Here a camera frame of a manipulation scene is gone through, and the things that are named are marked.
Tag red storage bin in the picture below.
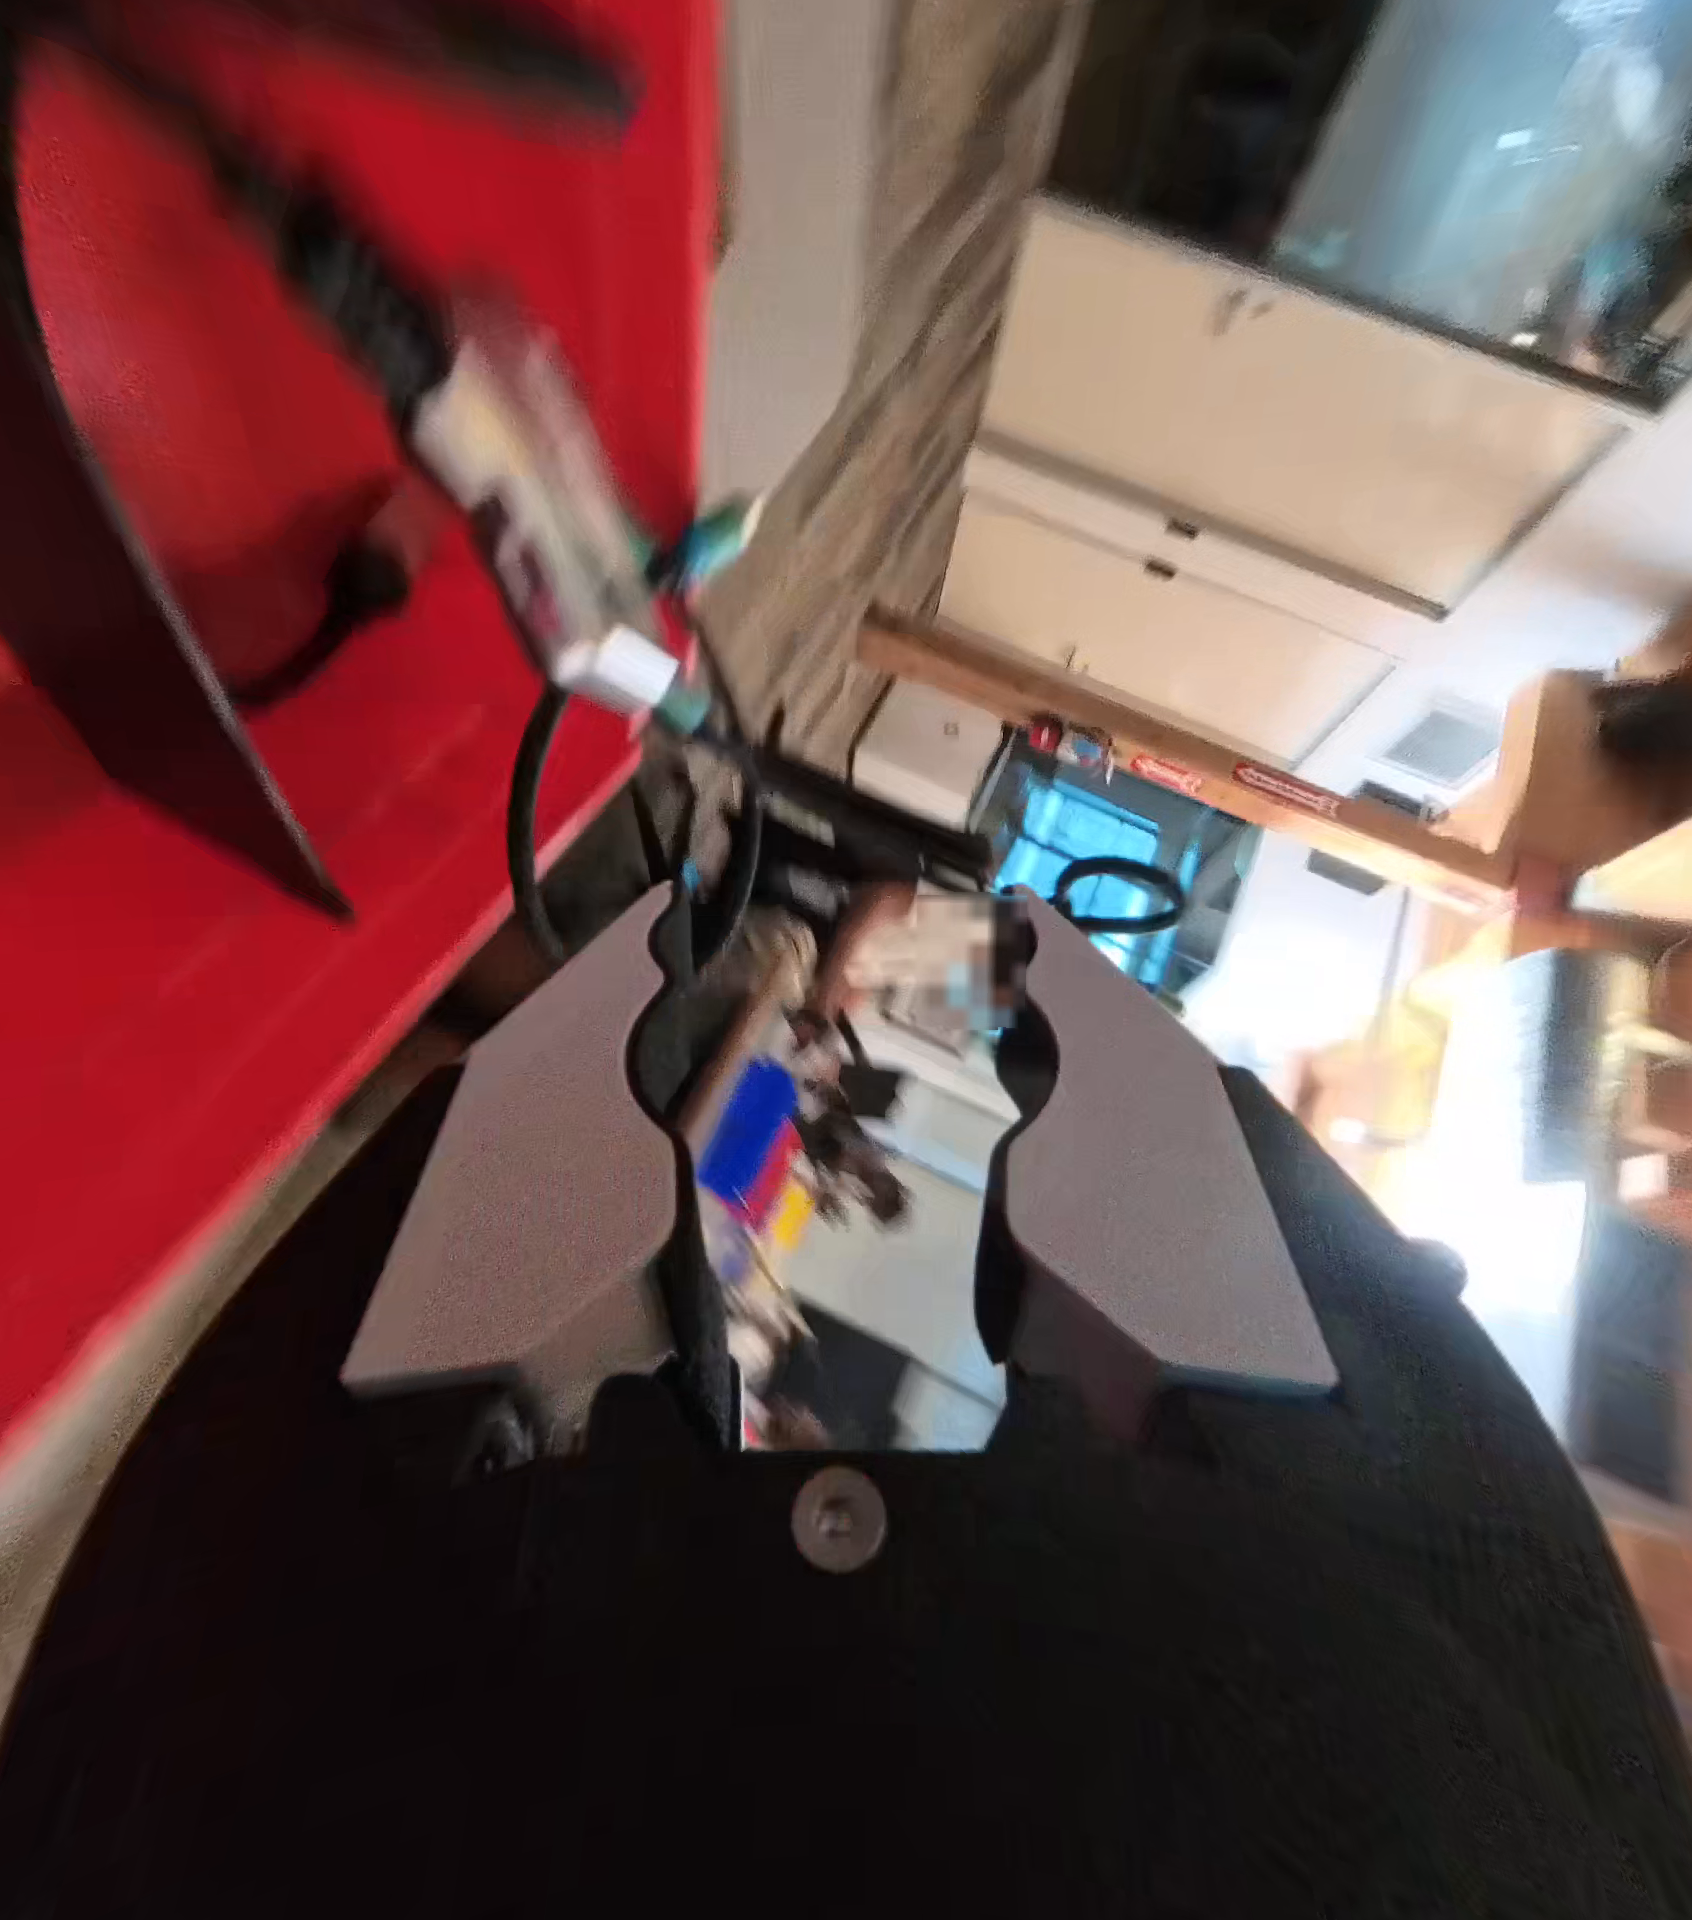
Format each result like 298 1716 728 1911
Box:
0 0 728 1502

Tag black hdmi cable green plugs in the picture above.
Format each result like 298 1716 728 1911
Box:
510 495 774 964

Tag white door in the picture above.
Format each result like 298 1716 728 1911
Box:
974 195 1642 617
939 487 1399 767

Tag large paned window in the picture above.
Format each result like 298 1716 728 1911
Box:
988 750 1264 992

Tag glass partition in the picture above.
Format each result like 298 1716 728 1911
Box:
1055 0 1692 408

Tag wooden post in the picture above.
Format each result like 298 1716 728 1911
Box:
849 609 1538 903

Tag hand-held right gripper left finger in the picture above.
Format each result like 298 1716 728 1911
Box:
337 882 711 1414

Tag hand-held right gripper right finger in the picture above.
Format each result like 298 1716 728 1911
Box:
974 885 1340 1437

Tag white labelled device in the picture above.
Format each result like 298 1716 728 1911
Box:
402 305 690 717

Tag wall air vent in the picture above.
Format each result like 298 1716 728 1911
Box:
1371 698 1497 796

